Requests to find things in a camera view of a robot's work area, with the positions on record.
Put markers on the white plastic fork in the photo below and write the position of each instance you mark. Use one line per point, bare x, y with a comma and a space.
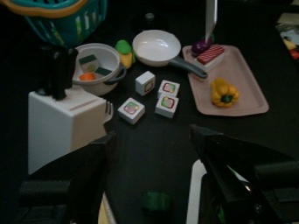
109, 110

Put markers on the white sushi cube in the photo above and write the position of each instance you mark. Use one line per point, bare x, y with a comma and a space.
169, 88
167, 105
131, 110
145, 83

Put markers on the teal basket with orange rim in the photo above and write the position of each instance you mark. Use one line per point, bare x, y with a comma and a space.
66, 23

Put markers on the colourful background clutter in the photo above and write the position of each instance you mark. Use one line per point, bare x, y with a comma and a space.
289, 39

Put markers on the pink plastic tray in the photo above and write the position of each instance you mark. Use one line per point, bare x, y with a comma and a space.
241, 78

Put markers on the yellowish board edge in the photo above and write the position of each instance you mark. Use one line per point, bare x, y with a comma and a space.
105, 211

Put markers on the red striped sushi block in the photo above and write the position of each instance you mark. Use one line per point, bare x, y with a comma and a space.
210, 55

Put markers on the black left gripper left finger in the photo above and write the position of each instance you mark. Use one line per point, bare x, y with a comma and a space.
83, 175

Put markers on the yellow toy bell pepper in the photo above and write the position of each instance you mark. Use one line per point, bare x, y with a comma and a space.
223, 93

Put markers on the white knife block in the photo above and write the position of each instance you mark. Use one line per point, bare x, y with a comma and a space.
62, 122

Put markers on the green toy vegetable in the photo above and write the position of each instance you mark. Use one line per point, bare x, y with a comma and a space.
155, 201

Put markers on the purple toy eggplant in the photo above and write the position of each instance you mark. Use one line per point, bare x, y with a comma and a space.
201, 46

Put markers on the seaweed sushi roll piece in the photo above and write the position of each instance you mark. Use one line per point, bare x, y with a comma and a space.
103, 71
89, 60

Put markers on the orange toy carrot piece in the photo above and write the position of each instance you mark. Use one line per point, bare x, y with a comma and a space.
87, 76

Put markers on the green and yellow toy corn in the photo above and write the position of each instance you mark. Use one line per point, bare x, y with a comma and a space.
126, 52

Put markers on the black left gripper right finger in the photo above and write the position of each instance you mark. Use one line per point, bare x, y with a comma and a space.
234, 163

